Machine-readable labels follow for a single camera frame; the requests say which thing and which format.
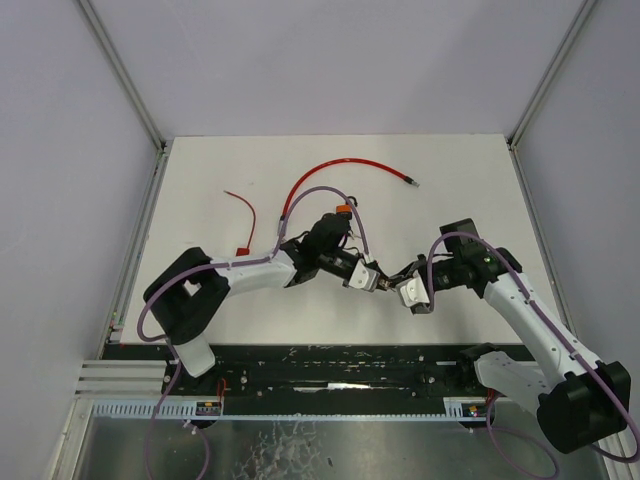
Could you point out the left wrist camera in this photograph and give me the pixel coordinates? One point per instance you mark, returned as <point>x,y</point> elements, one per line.
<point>363,277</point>

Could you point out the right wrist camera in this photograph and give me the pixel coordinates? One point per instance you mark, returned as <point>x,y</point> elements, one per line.
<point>414,296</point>

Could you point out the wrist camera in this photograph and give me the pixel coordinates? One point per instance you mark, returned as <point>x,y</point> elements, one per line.
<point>414,296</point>
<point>363,277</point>

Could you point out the aluminium frame post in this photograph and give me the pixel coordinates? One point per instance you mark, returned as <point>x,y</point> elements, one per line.
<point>565,48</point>
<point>108,48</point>

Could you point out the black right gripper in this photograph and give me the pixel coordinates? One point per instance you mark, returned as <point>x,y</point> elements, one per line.
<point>417,270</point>

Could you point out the thick red cable lock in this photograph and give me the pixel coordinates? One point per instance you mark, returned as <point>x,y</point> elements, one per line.
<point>352,162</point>

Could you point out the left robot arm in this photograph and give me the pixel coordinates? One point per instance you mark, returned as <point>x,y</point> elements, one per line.
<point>187,295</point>

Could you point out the orange black padlock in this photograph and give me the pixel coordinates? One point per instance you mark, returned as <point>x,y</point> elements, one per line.
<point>347,209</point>

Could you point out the right aluminium frame post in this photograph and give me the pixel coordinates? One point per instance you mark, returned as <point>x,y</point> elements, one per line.
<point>565,48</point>

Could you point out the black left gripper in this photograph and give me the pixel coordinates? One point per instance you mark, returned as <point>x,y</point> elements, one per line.
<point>382,270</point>

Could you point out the left aluminium frame post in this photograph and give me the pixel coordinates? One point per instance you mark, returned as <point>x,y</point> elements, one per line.
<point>108,48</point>

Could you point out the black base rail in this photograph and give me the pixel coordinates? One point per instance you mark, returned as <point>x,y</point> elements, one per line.
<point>333,381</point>

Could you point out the grey slotted cable duct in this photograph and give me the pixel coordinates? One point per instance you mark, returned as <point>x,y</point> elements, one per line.
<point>196,410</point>

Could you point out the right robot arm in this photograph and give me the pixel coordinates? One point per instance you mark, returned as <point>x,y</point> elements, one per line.
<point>577,398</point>

